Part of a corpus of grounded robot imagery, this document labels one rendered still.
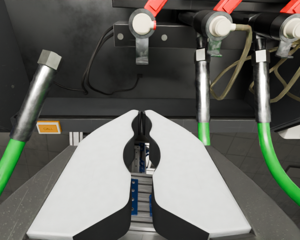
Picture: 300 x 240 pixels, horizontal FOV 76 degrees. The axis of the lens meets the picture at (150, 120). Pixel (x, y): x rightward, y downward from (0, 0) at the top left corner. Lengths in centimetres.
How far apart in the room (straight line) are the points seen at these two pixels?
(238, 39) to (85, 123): 37
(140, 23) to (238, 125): 39
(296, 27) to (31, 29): 53
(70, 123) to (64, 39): 21
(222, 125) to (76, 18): 44
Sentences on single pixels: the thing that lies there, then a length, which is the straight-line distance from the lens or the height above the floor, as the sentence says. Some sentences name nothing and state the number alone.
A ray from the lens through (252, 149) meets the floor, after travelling 203.
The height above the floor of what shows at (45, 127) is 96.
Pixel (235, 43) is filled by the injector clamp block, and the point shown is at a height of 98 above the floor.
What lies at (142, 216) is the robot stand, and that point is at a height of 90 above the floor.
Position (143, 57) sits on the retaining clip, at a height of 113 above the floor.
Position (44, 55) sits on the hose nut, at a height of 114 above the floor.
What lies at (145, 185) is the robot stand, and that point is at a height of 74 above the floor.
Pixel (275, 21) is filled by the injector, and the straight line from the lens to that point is 28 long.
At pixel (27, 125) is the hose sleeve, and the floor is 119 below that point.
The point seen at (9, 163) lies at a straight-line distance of 23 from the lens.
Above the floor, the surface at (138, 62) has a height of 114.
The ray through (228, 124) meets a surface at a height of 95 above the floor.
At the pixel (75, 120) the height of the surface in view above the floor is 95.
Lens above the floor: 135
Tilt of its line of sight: 59 degrees down
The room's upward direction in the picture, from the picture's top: 176 degrees clockwise
